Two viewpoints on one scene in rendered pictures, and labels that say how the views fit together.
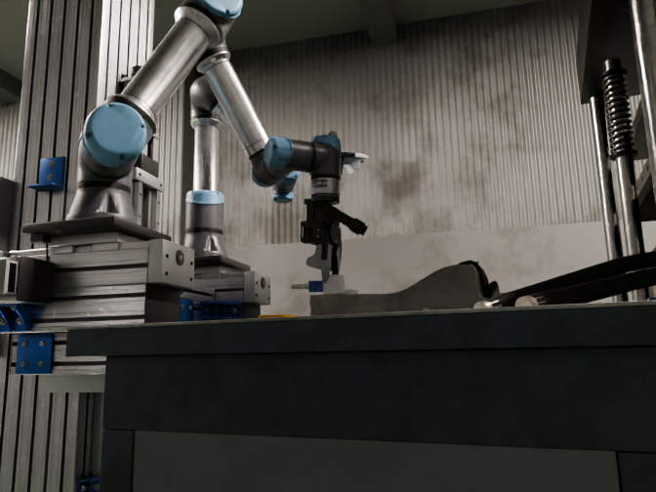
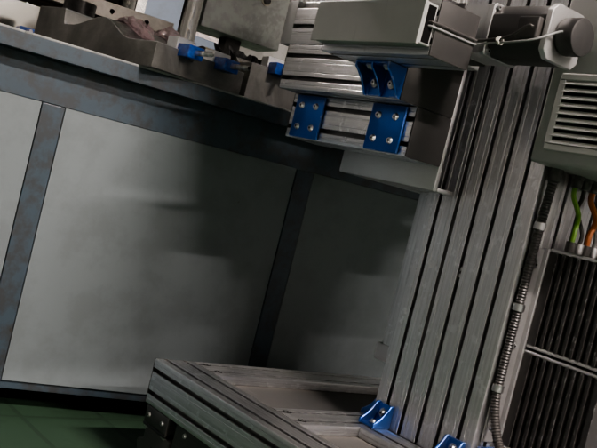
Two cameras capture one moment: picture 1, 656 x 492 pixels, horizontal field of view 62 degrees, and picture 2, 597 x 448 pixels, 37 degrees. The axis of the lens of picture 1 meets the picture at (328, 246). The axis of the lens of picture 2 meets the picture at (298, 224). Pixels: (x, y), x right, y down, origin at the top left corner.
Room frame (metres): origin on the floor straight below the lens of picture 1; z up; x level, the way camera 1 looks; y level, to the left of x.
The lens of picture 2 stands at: (3.10, 1.41, 0.62)
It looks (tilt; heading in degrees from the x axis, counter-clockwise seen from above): 2 degrees down; 217
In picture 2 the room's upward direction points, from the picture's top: 14 degrees clockwise
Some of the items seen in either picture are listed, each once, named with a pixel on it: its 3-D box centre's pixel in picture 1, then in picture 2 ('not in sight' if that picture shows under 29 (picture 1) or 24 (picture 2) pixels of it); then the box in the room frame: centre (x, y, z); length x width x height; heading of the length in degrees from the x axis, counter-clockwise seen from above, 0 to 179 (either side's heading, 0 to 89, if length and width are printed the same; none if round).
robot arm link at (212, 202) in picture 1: (204, 211); not in sight; (1.69, 0.39, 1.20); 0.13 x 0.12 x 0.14; 12
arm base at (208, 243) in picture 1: (204, 246); not in sight; (1.69, 0.39, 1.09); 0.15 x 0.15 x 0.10
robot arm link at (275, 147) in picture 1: (286, 156); not in sight; (1.29, 0.10, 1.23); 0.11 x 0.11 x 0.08; 27
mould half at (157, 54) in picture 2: not in sight; (136, 49); (1.67, -0.29, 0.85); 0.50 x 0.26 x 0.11; 85
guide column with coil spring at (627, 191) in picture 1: (634, 240); not in sight; (1.81, -1.02, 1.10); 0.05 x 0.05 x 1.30
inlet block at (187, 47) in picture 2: not in sight; (193, 52); (1.74, -0.03, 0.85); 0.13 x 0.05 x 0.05; 85
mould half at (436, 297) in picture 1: (429, 303); (250, 84); (1.30, -0.24, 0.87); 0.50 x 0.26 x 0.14; 68
